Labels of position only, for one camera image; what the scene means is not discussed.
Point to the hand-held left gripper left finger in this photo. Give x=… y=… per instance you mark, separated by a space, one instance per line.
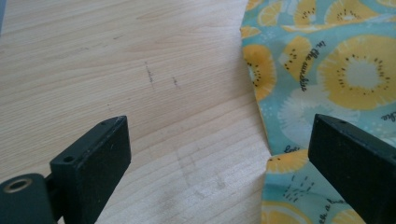
x=93 y=168

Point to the fruit print cloth bag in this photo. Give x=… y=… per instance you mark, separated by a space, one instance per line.
x=311 y=77

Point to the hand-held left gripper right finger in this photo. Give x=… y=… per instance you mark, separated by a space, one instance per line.
x=358 y=165

